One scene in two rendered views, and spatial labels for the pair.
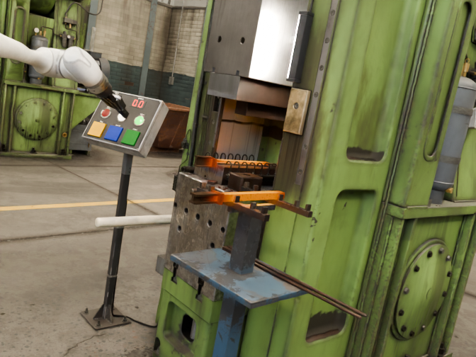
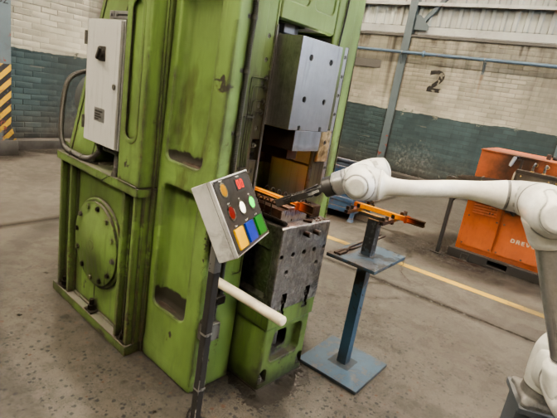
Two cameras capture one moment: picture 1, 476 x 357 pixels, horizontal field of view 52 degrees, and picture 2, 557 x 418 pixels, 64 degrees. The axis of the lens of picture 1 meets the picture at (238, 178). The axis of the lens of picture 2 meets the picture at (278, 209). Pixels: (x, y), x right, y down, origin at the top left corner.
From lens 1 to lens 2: 328 cm
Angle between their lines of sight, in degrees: 95
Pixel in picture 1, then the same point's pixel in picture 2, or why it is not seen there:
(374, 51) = not seen: hidden behind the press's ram
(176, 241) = (283, 284)
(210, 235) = (314, 256)
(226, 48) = (310, 109)
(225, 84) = (309, 139)
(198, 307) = (303, 310)
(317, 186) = not seen: hidden behind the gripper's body
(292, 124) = (322, 155)
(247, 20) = (327, 85)
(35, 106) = not seen: outside the picture
